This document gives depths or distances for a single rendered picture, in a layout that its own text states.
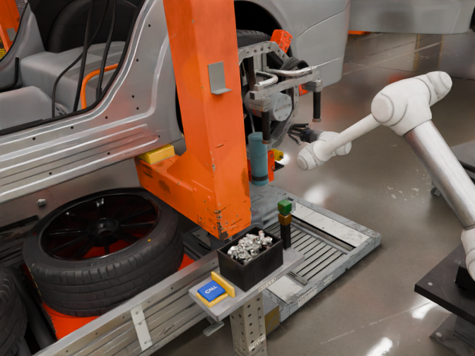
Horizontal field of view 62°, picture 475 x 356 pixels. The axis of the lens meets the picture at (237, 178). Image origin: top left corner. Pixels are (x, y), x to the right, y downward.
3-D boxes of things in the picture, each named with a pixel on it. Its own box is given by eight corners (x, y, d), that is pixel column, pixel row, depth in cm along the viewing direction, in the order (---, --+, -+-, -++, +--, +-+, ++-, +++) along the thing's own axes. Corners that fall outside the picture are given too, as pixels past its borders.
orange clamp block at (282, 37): (276, 52, 199) (282, 35, 198) (287, 54, 193) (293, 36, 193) (266, 46, 194) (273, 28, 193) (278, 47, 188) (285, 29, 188)
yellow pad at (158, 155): (161, 147, 197) (160, 138, 195) (176, 155, 187) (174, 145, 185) (136, 157, 190) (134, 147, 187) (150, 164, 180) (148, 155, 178)
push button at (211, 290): (213, 284, 139) (213, 279, 138) (225, 294, 134) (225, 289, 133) (197, 294, 136) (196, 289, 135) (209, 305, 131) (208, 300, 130)
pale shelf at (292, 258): (274, 242, 163) (273, 236, 162) (305, 260, 151) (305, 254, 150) (189, 296, 140) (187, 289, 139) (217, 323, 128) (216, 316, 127)
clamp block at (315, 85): (308, 87, 192) (308, 76, 190) (323, 90, 186) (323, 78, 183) (301, 89, 189) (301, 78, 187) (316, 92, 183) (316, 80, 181)
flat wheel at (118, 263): (119, 212, 225) (109, 176, 214) (212, 244, 191) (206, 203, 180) (9, 285, 177) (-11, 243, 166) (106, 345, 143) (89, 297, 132)
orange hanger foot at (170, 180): (167, 174, 207) (155, 111, 191) (229, 210, 170) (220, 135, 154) (138, 185, 198) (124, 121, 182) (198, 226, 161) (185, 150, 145)
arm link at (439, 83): (408, 82, 157) (387, 90, 150) (448, 58, 141) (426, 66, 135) (423, 112, 156) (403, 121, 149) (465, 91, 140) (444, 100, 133)
